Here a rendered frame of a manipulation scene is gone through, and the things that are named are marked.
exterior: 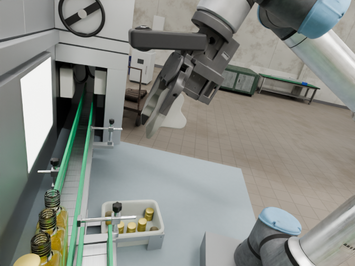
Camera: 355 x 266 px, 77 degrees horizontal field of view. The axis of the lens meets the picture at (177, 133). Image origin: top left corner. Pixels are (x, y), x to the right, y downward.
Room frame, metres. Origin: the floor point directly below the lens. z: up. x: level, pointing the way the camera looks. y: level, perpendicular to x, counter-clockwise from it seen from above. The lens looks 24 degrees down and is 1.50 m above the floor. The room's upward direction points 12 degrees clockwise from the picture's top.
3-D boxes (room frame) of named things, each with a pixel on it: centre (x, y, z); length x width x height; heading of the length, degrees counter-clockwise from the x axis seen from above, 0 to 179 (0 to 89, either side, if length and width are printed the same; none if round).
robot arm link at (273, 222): (0.55, -0.36, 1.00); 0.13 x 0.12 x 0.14; 178
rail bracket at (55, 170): (0.65, 0.43, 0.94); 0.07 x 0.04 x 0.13; 111
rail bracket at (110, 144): (1.10, 0.38, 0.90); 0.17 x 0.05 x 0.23; 111
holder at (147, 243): (0.63, 0.13, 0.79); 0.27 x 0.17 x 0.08; 111
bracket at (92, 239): (0.49, 0.17, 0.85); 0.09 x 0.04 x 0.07; 111
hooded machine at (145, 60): (6.47, 1.37, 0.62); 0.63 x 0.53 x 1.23; 178
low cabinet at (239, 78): (8.61, -1.31, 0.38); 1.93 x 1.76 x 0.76; 89
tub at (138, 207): (0.64, 0.10, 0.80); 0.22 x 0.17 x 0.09; 111
